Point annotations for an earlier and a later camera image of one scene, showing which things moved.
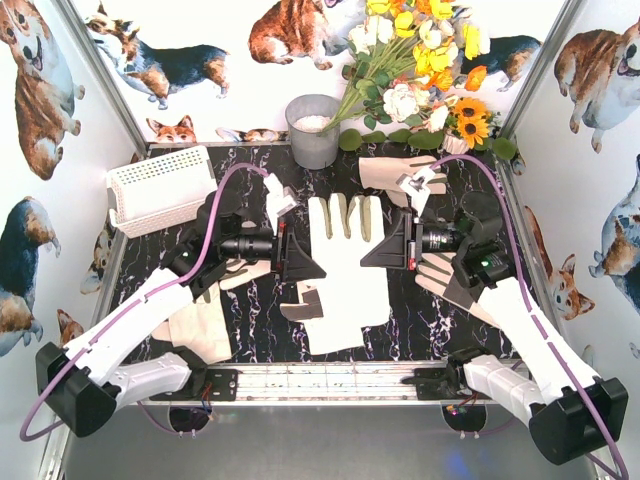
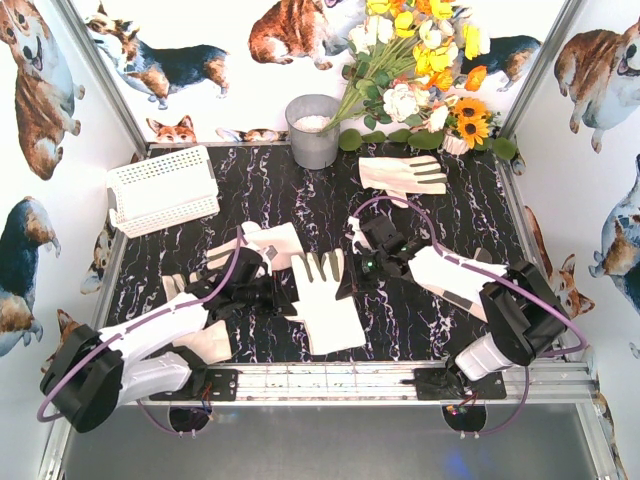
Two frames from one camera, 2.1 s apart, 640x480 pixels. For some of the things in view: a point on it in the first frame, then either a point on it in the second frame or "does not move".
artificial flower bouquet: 406,58 does not move
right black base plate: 443,384 does not move
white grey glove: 340,229 to 317,277
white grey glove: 332,314 does not move
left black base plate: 206,385 does not move
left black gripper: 283,248 to 278,300
